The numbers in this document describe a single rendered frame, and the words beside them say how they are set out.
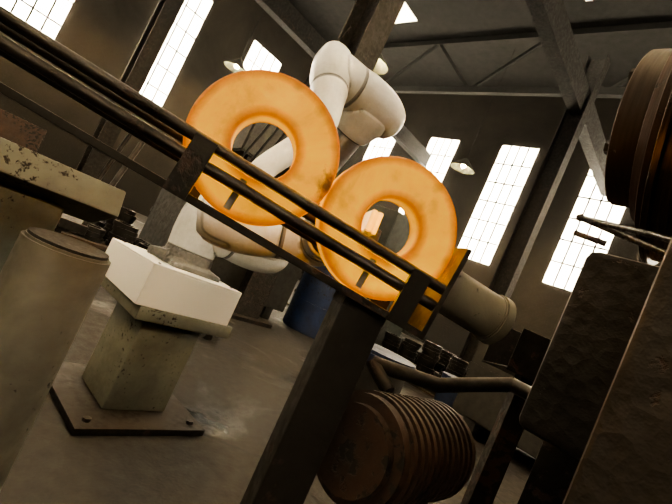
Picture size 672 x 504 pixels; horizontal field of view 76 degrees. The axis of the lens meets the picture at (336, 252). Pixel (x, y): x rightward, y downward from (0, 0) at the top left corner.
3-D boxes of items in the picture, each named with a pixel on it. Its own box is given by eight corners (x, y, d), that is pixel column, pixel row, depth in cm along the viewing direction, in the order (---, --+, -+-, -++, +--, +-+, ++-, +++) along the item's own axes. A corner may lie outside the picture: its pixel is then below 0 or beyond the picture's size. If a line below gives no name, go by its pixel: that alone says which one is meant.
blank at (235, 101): (368, 126, 45) (360, 134, 48) (236, 34, 42) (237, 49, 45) (291, 255, 44) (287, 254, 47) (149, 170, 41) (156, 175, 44)
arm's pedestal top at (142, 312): (96, 280, 137) (101, 269, 137) (182, 303, 161) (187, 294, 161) (134, 319, 115) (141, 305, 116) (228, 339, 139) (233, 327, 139)
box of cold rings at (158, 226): (232, 292, 488) (265, 222, 492) (279, 323, 422) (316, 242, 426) (126, 257, 401) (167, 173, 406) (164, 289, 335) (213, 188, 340)
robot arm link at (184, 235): (161, 238, 142) (190, 177, 144) (211, 258, 152) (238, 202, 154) (172, 244, 128) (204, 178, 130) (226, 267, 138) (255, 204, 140)
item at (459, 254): (422, 340, 45) (473, 250, 46) (418, 337, 45) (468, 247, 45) (397, 326, 52) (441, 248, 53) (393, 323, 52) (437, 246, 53)
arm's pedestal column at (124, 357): (35, 364, 135) (79, 273, 137) (151, 377, 165) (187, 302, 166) (70, 436, 108) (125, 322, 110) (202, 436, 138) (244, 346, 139)
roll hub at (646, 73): (642, 231, 88) (693, 107, 89) (626, 167, 67) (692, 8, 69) (611, 225, 91) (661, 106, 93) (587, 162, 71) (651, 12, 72)
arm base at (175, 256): (133, 246, 135) (141, 230, 135) (191, 267, 152) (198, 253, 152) (160, 262, 123) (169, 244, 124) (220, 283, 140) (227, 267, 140)
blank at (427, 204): (483, 205, 48) (468, 206, 51) (367, 125, 45) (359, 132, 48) (414, 327, 47) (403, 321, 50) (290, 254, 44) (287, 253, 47)
